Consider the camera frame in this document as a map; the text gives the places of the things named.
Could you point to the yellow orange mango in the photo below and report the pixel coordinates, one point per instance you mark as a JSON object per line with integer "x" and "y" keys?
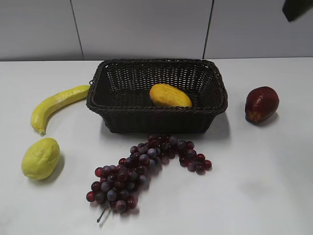
{"x": 164, "y": 95}

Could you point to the dark woven rectangular basket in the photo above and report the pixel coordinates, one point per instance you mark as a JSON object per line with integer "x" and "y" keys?
{"x": 119, "y": 93}

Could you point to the purple red grape bunch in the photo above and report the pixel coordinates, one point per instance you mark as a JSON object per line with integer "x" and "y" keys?
{"x": 116, "y": 187}

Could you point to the dark red pear fruit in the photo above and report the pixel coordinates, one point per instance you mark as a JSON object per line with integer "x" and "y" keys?
{"x": 261, "y": 104}

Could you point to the yellow banana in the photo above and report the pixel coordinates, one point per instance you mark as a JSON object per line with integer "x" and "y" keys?
{"x": 41, "y": 114}

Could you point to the yellow green lemon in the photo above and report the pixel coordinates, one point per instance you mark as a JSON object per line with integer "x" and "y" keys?
{"x": 41, "y": 159}

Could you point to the dark object at corner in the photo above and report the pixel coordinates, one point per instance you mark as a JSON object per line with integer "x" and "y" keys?
{"x": 294, "y": 9}

